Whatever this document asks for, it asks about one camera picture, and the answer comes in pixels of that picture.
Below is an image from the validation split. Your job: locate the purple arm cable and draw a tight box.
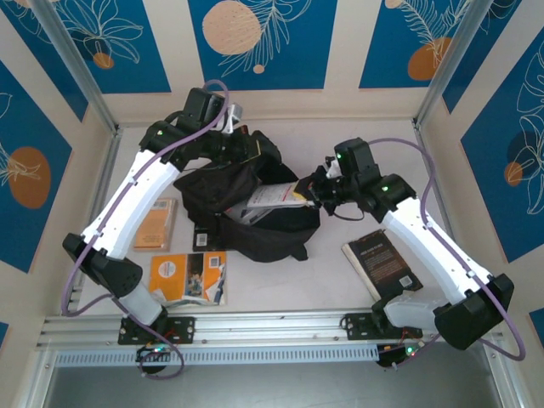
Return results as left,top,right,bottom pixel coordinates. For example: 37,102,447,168
61,79,233,380
367,138,528,371

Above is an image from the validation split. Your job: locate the small circuit board green light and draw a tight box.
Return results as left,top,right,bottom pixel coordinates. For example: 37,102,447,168
135,344,172,363
377,343,426,369

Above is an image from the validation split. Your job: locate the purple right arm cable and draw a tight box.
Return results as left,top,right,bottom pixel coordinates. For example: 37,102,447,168
367,138,528,371

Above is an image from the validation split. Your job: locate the dark book brown text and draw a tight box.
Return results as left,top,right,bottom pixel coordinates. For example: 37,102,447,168
342,229,425,302

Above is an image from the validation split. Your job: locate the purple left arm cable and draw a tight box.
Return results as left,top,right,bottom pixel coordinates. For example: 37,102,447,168
61,79,233,380

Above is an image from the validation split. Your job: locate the tan paperback book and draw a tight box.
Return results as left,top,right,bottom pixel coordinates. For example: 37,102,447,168
133,198,179,252

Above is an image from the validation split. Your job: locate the black student backpack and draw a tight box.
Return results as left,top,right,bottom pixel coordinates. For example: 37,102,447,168
173,129,322,264

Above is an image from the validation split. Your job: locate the white slotted cable duct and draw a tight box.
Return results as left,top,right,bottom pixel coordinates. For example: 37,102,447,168
54,344,380,367

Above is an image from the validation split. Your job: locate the orange paperback book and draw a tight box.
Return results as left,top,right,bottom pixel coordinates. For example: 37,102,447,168
147,251,229,308

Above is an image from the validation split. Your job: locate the blue floral wall panel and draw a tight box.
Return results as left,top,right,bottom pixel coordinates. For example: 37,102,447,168
359,0,473,89
54,0,172,94
461,29,544,264
188,0,339,92
0,59,73,274

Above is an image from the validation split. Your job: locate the aluminium frame post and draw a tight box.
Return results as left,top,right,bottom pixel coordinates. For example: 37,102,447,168
414,0,499,131
30,0,124,135

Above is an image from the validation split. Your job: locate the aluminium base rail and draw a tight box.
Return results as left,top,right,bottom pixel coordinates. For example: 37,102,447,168
36,306,507,352

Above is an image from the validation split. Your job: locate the aluminium table side rail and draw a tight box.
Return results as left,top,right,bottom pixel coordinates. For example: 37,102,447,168
63,127,125,316
414,121,454,239

